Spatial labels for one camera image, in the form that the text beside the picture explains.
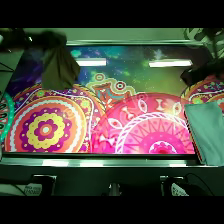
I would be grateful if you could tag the black garment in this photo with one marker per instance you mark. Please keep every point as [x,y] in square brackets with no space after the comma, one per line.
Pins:
[203,74]

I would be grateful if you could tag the green plant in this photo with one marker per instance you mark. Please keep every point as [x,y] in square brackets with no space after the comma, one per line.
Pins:
[210,38]

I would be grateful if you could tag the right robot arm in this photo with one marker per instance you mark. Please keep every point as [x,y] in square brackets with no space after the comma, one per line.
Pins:
[178,190]

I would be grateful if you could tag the olive green garment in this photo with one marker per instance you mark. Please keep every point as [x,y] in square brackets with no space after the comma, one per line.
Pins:
[60,71]

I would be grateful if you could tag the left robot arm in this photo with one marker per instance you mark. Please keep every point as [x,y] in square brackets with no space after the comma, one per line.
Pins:
[13,40]

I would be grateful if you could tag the teal folded garment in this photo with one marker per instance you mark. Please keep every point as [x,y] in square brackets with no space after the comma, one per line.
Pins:
[208,133]

